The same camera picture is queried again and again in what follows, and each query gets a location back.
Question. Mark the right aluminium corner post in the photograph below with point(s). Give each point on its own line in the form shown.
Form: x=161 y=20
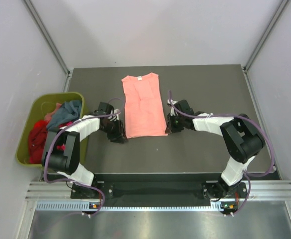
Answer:
x=266 y=33

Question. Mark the salmon pink t shirt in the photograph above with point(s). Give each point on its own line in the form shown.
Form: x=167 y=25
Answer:
x=144 y=115

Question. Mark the olive green plastic bin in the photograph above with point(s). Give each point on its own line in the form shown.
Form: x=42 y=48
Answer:
x=41 y=106

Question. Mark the red t shirt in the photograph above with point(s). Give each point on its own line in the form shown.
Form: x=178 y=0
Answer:
x=36 y=142

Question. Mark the left aluminium corner post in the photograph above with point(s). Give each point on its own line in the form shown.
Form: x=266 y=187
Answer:
x=45 y=34

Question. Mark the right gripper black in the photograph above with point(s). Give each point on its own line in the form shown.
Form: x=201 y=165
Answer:
x=170 y=128

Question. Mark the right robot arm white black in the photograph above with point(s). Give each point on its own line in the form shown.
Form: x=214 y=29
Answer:
x=243 y=141

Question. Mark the aluminium corner post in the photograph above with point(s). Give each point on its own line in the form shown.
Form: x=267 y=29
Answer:
x=45 y=34
x=266 y=33

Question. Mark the grey blue t shirt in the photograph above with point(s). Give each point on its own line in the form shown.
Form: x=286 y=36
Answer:
x=68 y=112

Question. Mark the slotted grey cable duct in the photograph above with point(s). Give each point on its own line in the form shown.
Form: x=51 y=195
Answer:
x=91 y=207

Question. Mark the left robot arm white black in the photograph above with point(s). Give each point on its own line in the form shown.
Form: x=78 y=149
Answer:
x=61 y=154

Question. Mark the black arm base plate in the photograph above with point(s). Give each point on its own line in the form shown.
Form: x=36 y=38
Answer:
x=200 y=190

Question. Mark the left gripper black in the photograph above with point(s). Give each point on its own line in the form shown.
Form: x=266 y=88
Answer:
x=119 y=136

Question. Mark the magenta pink t shirt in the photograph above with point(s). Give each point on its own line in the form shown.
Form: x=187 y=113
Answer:
x=69 y=124

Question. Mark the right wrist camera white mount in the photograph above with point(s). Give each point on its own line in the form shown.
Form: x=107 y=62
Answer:
x=171 y=102

